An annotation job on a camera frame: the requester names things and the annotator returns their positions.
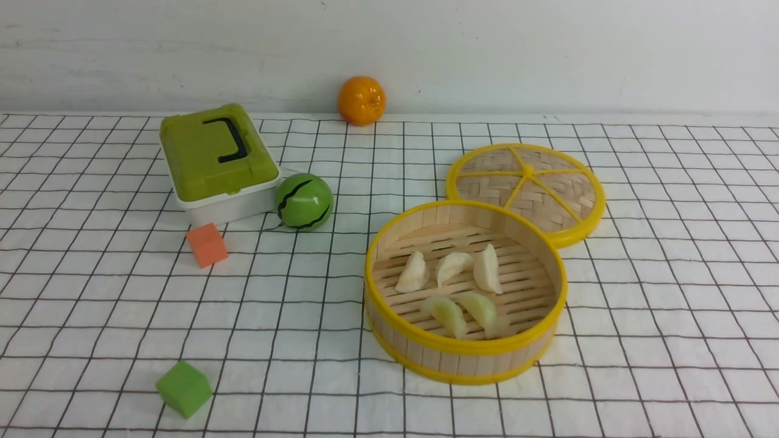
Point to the white dumpling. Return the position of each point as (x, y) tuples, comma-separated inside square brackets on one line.
[(451, 265), (415, 274), (485, 270)]

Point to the pale green dumpling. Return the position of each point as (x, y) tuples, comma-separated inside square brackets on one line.
[(447, 313), (485, 313)]

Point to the bamboo steamer tray yellow rim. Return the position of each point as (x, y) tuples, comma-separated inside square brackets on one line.
[(531, 271)]

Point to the bamboo steamer lid yellow rim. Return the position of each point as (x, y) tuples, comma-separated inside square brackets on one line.
[(558, 194)]

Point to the green watermelon toy ball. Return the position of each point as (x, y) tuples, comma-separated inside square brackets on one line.
[(304, 202)]

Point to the orange fruit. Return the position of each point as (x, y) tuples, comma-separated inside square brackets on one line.
[(361, 101)]

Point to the green lidded white box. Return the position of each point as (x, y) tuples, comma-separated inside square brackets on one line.
[(220, 169)]

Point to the orange foam cube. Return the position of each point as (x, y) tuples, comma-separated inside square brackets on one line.
[(207, 245)]

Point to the green foam cube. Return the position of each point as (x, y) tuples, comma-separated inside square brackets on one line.
[(184, 388)]

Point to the white black-grid tablecloth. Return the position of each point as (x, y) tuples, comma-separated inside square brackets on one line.
[(670, 328)]

